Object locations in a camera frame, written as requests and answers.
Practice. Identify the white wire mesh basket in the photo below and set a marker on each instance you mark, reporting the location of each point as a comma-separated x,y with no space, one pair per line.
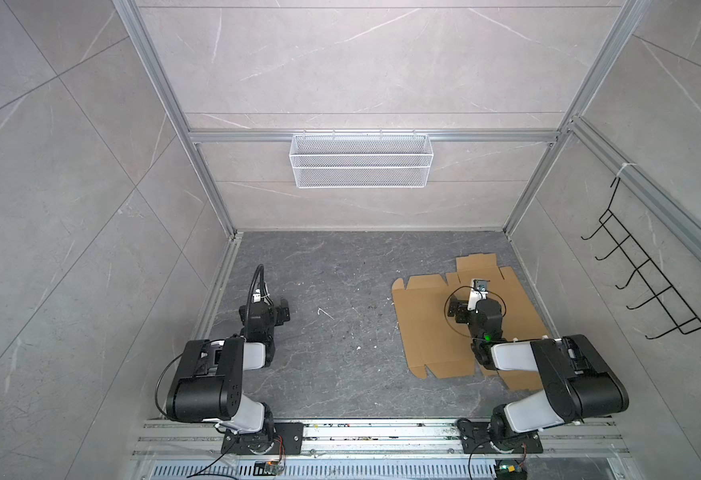
336,161

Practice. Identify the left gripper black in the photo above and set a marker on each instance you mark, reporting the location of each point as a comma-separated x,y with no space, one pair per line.
281,310

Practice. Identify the aluminium mounting rail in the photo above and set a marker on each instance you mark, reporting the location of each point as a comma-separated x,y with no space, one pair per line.
413,448

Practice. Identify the aluminium frame post right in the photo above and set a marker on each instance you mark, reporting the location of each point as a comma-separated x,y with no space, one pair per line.
628,19

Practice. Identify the brown cardboard box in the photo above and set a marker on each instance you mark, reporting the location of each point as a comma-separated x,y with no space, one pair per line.
433,343

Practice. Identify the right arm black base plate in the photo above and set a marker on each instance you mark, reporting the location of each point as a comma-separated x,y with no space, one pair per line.
485,437

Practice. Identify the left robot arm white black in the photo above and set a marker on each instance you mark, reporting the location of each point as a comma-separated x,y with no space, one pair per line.
207,385

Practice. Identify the black wire hook rack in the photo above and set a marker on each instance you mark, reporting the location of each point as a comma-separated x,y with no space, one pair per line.
662,292

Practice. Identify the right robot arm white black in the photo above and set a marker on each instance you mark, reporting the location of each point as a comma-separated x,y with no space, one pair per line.
577,383

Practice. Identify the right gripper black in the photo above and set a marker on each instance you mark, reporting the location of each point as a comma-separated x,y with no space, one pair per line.
457,308

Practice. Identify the aluminium frame post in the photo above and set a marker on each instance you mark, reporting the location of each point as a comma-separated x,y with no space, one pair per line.
628,19
132,20

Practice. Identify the aluminium frame post left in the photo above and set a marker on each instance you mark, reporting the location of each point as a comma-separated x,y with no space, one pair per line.
132,20

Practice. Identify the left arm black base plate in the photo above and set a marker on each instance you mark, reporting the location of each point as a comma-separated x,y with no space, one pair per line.
263,441

